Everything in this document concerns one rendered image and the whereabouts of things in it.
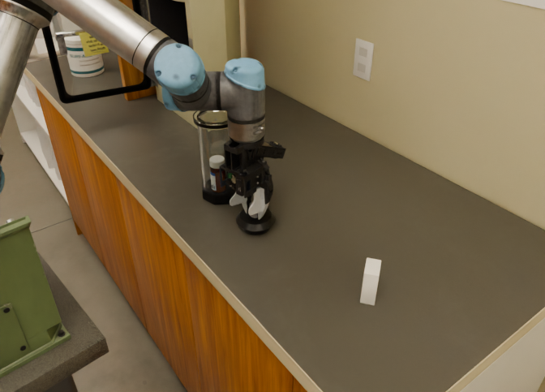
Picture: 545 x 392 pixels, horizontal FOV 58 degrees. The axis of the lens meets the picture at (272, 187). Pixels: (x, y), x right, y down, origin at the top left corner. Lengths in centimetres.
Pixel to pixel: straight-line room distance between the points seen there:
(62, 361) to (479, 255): 86
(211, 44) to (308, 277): 78
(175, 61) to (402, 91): 82
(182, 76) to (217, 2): 71
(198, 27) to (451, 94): 72
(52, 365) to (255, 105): 58
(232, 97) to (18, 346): 56
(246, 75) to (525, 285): 70
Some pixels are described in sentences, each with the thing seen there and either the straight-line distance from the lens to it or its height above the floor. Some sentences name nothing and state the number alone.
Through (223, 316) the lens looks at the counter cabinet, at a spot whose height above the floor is 77.
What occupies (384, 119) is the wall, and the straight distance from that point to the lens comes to 154.
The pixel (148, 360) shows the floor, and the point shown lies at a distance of 214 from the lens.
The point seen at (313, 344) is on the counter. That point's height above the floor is 94.
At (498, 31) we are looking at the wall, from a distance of 128.
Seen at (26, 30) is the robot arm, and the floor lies 139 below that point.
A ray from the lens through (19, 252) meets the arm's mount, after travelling 86.
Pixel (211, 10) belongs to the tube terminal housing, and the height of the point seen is 131.
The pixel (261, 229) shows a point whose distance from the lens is 112.
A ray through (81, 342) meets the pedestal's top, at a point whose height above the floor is 94.
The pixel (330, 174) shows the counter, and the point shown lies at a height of 94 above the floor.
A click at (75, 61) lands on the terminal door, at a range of 174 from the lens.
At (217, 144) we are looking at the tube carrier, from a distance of 115.
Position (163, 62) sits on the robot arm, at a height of 140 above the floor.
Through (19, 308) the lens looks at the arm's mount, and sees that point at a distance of 92.
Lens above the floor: 166
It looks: 34 degrees down
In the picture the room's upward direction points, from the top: straight up
